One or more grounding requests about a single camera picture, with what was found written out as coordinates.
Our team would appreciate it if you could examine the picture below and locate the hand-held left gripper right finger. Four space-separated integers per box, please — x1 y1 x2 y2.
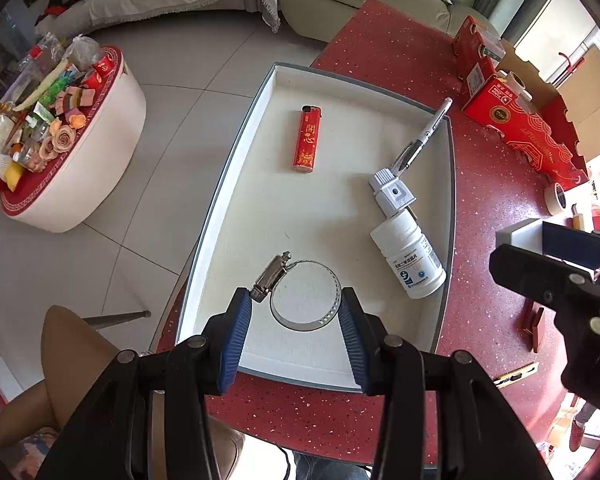
337 287 554 480

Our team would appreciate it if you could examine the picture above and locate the round red white coffee table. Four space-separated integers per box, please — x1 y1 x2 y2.
0 44 147 234

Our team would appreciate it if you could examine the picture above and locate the yellow utility knife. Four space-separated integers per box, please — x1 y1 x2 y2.
494 362 539 390

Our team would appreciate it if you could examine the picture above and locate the white tray with grey rim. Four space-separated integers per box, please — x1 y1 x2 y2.
174 62 457 394

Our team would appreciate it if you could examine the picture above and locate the red patterned gift box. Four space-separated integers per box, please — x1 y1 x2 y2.
461 72 589 189

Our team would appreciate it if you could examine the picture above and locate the white marker pen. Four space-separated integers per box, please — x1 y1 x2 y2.
389 97 454 177

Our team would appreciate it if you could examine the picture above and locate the white rectangular block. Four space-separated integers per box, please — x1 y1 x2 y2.
496 218 595 282

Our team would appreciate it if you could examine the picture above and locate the small red gift box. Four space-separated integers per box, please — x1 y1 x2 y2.
452 14 504 97

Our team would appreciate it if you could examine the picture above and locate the tan leather chair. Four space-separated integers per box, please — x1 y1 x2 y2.
0 304 246 480

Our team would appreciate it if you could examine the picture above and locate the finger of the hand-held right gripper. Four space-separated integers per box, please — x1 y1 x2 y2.
489 243 600 313
541 222 600 274

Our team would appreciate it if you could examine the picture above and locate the pile of snacks and bottles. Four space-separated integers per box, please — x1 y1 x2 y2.
0 32 116 193

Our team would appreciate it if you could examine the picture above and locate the white pill bottle blue label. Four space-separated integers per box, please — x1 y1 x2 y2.
369 209 447 300

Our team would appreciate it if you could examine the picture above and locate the beige masking tape roll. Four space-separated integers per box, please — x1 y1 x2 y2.
543 182 571 216

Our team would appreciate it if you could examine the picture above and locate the red lighter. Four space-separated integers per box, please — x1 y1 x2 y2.
292 104 322 174

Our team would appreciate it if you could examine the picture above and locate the light green sofa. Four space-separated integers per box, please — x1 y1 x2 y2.
274 0 491 45

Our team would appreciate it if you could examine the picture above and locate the white container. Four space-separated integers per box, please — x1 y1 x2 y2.
497 70 534 106

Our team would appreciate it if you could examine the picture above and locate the white plug adapter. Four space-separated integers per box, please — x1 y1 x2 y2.
368 169 416 219

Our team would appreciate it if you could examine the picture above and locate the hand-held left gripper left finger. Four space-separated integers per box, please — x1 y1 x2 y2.
37 287 254 480

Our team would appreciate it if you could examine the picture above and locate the metal hose clamp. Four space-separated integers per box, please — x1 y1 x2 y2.
249 252 343 334

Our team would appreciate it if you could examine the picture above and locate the cardboard sheet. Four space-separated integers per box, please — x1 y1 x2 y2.
500 40 600 161

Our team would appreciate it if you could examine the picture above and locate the person's jeans leg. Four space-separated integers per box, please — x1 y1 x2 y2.
294 452 372 480

